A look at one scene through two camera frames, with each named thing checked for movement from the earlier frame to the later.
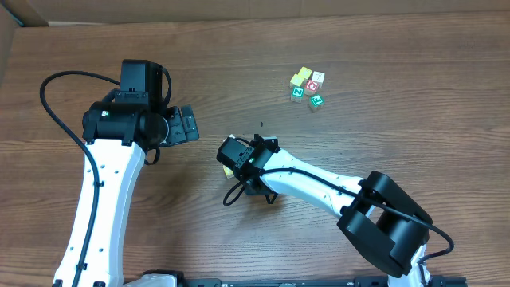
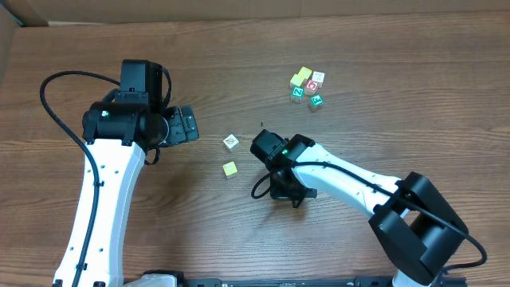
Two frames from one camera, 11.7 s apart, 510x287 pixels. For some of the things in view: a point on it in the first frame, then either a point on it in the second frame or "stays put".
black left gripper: (183, 125) stays put
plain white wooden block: (318, 76) stays put
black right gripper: (255, 186) to (290, 192)
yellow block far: (304, 72) stays put
